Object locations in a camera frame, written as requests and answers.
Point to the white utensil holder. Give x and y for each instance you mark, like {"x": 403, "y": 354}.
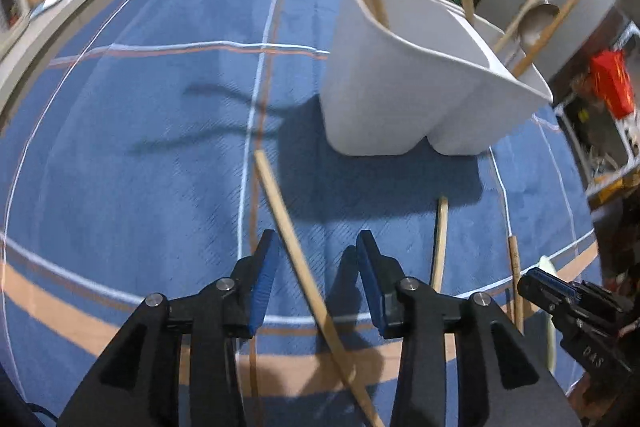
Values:
{"x": 400, "y": 97}

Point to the metal storage rack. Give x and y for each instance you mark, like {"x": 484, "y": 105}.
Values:
{"x": 600, "y": 142}

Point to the blue plaid tablecloth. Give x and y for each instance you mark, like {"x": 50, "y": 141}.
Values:
{"x": 125, "y": 207}

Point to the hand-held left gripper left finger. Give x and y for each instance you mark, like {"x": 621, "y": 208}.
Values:
{"x": 262, "y": 287}

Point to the red plastic bag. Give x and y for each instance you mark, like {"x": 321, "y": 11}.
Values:
{"x": 612, "y": 82}

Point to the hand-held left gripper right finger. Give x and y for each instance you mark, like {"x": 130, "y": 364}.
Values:
{"x": 372, "y": 292}

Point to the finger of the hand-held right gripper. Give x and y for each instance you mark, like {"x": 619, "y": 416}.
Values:
{"x": 545, "y": 292}

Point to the white spoon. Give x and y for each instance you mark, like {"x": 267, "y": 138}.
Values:
{"x": 549, "y": 342}

